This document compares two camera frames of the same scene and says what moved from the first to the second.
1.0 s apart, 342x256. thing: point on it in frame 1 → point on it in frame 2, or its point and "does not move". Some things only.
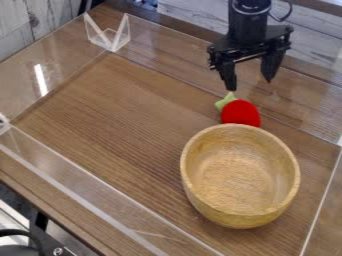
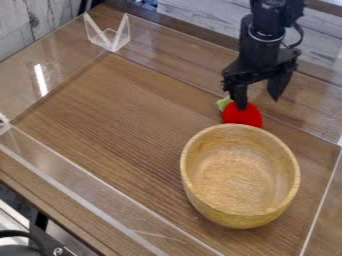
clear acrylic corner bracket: (110, 39) does not move
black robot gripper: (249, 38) → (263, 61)
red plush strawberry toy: (238, 111) does not move
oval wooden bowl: (241, 175) does not move
